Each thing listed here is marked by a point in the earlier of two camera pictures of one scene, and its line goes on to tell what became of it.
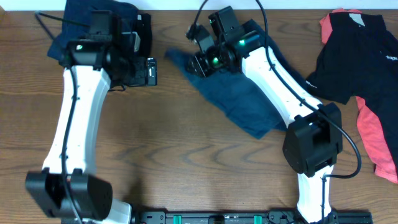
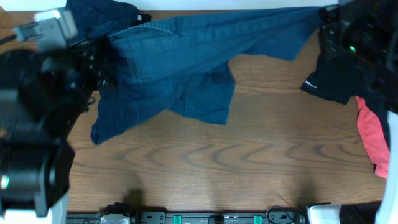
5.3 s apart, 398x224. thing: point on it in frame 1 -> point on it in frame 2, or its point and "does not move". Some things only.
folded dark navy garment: (136, 25) does not move
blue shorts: (228, 94) -> (183, 66)
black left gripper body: (135, 73) -> (94, 61)
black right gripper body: (213, 62) -> (338, 43)
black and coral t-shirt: (359, 58) does not move
